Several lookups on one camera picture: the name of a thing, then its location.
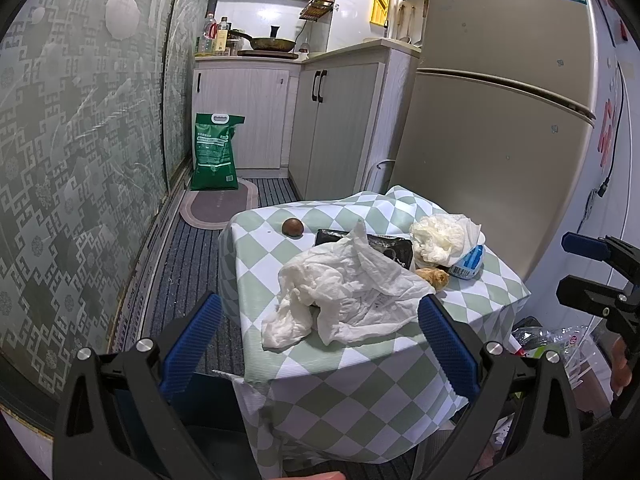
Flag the oil bottles on counter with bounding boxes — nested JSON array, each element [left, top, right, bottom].
[[196, 12, 231, 56]]

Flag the frosted patterned sliding door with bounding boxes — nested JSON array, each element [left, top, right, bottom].
[[0, 0, 222, 401]]

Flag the black power cable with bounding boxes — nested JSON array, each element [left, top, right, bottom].
[[579, 0, 633, 226]]

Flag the blue tissue pack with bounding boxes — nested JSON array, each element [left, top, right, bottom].
[[448, 245, 485, 281]]

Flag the brown baked bun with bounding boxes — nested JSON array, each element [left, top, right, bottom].
[[416, 268, 449, 292]]

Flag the wall spice shelf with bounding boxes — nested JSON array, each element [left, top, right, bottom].
[[299, 0, 335, 22]]

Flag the white plastic bag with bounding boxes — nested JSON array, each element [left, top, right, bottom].
[[409, 214, 486, 268]]

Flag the frying pan on stove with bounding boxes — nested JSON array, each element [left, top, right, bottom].
[[229, 25, 295, 53]]

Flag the green rice bag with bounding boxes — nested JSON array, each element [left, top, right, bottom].
[[191, 113, 245, 191]]

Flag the white kitchen cabinet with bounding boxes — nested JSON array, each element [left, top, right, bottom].
[[192, 38, 420, 200]]

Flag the black plastic wrapper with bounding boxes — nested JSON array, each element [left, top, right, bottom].
[[314, 229, 413, 270]]

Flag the clear plastic bags pile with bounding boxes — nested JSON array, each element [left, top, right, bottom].
[[512, 322, 588, 363]]

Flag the beige two-door refrigerator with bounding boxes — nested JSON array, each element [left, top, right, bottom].
[[390, 0, 598, 278]]

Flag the person's right hand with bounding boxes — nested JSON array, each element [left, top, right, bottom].
[[611, 337, 632, 396]]

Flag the round brown fruit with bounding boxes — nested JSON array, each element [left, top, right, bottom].
[[281, 218, 305, 238]]

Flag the oval grey floor mat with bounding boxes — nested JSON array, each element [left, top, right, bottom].
[[179, 179, 259, 231]]

